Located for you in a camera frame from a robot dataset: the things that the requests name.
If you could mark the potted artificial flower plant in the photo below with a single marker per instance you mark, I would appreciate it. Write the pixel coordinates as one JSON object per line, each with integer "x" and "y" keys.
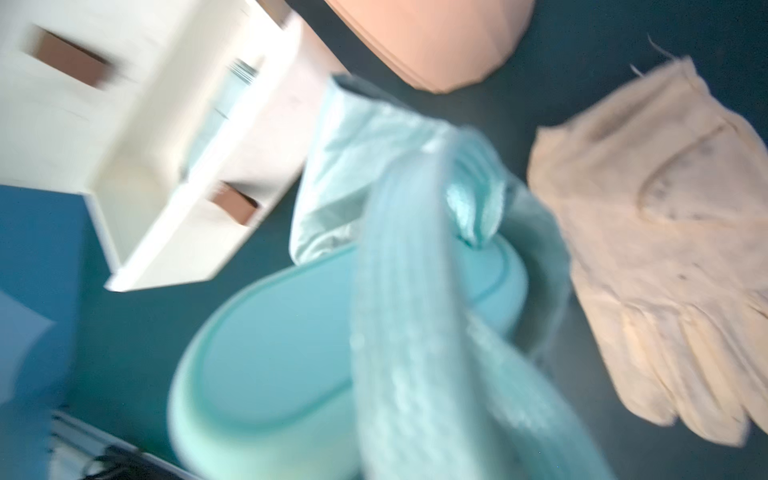
{"x": 438, "y": 46}

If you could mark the white drawer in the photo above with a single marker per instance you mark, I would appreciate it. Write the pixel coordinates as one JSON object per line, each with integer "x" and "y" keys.
{"x": 156, "y": 230}

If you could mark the beige work glove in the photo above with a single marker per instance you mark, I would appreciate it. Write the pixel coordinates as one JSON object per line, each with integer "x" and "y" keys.
{"x": 660, "y": 193}

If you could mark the white drawer cabinet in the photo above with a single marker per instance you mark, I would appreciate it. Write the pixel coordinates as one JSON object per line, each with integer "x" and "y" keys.
{"x": 71, "y": 74}

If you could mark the mint green umbrella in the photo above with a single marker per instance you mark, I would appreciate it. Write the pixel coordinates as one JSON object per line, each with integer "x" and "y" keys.
{"x": 238, "y": 79}
{"x": 406, "y": 339}

